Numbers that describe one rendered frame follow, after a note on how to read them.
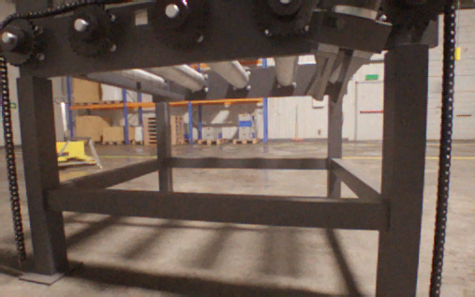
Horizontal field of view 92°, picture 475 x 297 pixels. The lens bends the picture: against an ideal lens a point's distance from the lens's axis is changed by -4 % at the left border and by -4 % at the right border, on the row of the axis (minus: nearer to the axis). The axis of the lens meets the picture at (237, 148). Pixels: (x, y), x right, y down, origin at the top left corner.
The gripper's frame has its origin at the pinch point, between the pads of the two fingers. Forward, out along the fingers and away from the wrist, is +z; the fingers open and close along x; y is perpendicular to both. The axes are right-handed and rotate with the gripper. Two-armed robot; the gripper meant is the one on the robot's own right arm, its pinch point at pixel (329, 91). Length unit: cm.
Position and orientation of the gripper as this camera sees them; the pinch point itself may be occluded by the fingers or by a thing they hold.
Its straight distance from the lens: 51.5
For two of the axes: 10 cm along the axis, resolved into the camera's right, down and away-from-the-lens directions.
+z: -1.5, 8.8, 4.6
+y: 1.1, 4.7, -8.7
